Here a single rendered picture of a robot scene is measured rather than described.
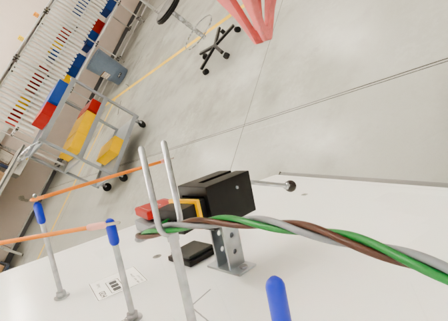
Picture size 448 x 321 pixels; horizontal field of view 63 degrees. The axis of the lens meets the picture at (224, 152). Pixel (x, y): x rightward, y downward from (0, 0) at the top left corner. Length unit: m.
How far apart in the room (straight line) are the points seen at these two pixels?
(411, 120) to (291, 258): 1.48
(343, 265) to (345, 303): 0.06
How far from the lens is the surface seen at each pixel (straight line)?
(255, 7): 0.41
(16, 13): 9.39
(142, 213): 0.53
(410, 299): 0.30
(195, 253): 0.40
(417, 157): 1.69
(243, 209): 0.35
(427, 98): 1.83
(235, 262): 0.36
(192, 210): 0.31
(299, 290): 0.32
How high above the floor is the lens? 1.32
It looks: 29 degrees down
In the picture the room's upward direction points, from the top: 59 degrees counter-clockwise
